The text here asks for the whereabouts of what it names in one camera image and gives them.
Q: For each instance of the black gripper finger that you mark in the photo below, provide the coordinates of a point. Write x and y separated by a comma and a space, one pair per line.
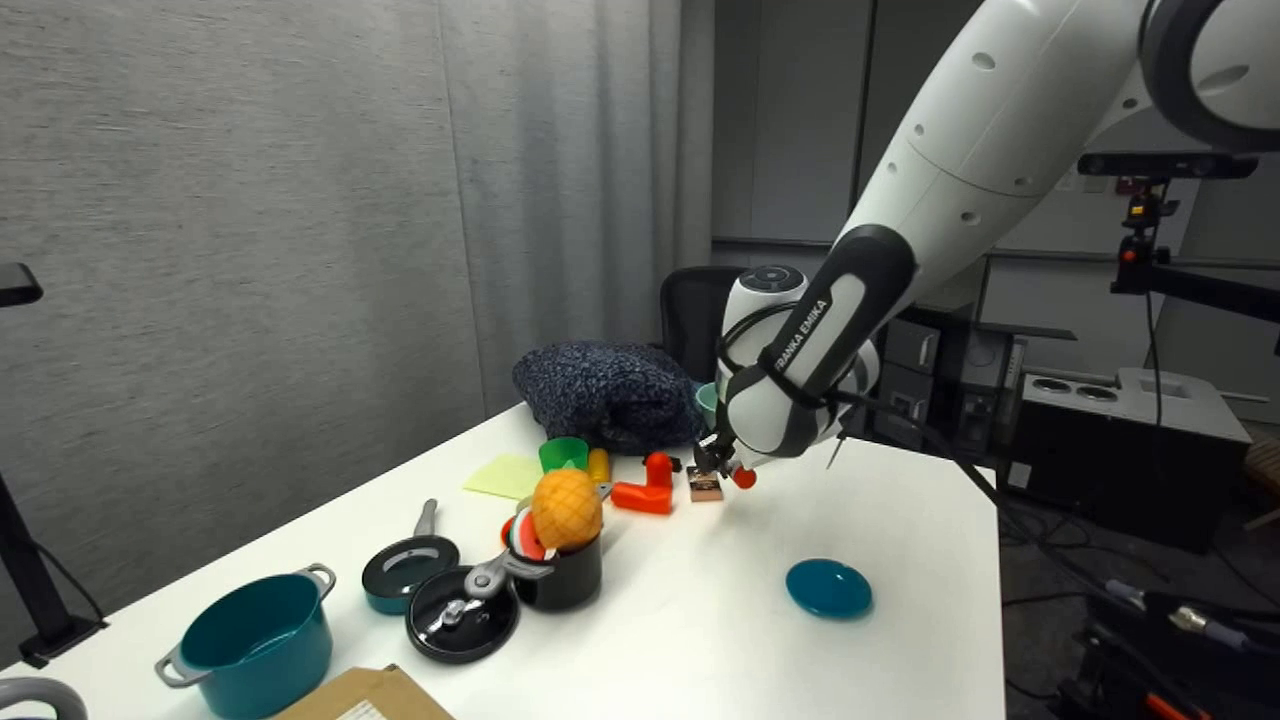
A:
708, 457

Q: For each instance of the yellow toy pineapple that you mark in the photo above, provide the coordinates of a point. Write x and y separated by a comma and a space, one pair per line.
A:
567, 508

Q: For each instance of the teal round plate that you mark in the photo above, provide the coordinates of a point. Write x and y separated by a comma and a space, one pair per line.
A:
828, 588

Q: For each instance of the mint green bowl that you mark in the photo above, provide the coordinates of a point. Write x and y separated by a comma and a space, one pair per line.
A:
707, 402

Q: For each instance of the light green cloth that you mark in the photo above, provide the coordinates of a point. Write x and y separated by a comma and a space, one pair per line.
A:
505, 476

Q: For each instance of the black office chair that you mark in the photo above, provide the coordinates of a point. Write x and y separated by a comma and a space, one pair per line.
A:
688, 318

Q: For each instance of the small chocolate box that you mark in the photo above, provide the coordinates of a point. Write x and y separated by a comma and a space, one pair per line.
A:
707, 488

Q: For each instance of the black tripod stand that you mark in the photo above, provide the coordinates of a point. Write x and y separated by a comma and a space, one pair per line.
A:
48, 592

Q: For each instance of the black pot lid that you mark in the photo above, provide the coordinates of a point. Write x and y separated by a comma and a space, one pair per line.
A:
452, 626

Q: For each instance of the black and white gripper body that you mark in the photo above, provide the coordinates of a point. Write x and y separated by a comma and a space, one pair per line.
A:
794, 355

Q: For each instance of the orange and white bottle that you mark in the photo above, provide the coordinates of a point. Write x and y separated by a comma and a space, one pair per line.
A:
742, 473

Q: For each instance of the brown cardboard box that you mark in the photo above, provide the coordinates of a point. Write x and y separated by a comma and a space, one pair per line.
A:
369, 692

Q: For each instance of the small teal frying pan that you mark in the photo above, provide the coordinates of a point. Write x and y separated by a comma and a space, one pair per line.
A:
400, 573

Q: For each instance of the orange L-shaped block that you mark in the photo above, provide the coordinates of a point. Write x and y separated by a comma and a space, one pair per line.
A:
655, 488

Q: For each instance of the dark speckled cloth bag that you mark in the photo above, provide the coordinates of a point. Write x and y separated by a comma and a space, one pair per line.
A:
617, 398

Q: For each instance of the teal cooking pot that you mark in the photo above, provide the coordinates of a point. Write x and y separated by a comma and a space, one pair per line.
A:
257, 650

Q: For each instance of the black camera on stand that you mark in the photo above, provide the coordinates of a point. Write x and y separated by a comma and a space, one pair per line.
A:
1141, 260

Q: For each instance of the black mug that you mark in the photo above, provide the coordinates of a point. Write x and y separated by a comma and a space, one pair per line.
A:
554, 585

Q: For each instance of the black equipment cart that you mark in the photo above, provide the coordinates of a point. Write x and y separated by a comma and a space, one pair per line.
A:
1146, 454

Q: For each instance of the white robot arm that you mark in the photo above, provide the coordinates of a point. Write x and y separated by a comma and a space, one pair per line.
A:
1015, 102

